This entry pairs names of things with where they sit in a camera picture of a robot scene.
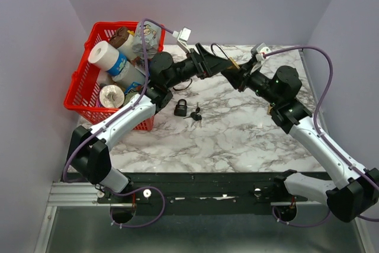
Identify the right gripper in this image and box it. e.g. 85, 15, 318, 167
221, 57, 281, 106

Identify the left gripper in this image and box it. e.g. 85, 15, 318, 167
165, 43, 233, 89

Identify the brass padlock with keys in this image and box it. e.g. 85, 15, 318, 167
210, 43, 240, 69

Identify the black key bunch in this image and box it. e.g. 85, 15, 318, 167
185, 103, 203, 127

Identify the black padlock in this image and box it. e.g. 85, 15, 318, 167
174, 99, 187, 117

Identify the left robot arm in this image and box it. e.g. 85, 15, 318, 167
67, 43, 232, 203

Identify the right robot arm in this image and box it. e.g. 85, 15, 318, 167
222, 63, 378, 222

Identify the open brass padlock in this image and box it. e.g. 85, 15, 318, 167
267, 105, 273, 115

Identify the white blue labelled bottle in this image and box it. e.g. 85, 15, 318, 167
107, 53, 145, 89

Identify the brown chocolate wrapped item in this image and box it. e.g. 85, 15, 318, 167
109, 26, 130, 49

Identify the silver foil wrapped roll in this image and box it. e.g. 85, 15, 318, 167
99, 85, 124, 108

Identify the white toilet paper roll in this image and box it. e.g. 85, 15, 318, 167
88, 40, 119, 71

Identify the red plastic basket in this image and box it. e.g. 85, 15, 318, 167
63, 21, 167, 132

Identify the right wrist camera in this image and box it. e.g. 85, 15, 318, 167
250, 43, 272, 73

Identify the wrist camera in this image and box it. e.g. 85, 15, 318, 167
172, 27, 191, 54
250, 43, 272, 73

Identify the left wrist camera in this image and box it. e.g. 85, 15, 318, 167
172, 27, 191, 54

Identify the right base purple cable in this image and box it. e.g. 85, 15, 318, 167
271, 202, 331, 227

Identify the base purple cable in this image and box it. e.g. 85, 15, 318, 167
271, 202, 331, 227
106, 187, 166, 229

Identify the black mounting rail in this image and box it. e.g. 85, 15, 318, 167
98, 172, 294, 216

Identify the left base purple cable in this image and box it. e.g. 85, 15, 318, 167
106, 187, 166, 229

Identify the metal table frame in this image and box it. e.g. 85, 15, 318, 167
35, 182, 378, 252

